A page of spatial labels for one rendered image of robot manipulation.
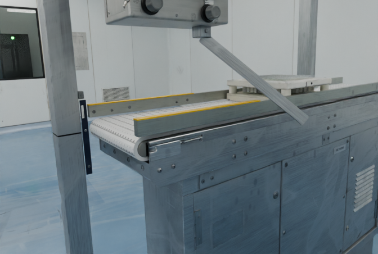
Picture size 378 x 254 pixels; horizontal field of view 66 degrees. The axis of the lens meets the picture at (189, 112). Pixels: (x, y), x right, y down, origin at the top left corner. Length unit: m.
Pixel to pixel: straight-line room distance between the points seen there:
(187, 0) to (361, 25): 3.53
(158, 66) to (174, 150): 5.92
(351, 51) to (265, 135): 3.30
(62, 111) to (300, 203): 0.81
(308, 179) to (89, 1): 5.36
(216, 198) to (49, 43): 0.56
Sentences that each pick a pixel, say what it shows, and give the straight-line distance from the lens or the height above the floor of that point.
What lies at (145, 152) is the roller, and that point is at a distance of 0.57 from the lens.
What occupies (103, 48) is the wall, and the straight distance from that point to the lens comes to 5.95.
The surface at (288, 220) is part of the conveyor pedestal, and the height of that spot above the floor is 0.52.
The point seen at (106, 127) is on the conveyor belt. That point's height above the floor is 0.91.
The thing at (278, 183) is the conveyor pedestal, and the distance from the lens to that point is 0.97.
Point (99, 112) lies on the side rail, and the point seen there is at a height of 0.93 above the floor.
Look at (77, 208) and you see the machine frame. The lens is 0.86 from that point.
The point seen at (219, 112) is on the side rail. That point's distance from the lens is 0.65.
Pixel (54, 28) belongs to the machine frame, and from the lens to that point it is 0.78.
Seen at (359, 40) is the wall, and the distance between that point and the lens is 4.00.
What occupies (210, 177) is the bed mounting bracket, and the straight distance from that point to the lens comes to 0.73.
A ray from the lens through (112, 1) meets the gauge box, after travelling 0.56.
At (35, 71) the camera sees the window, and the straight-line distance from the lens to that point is 5.62.
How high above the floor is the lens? 1.05
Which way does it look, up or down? 10 degrees down
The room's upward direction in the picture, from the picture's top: 2 degrees counter-clockwise
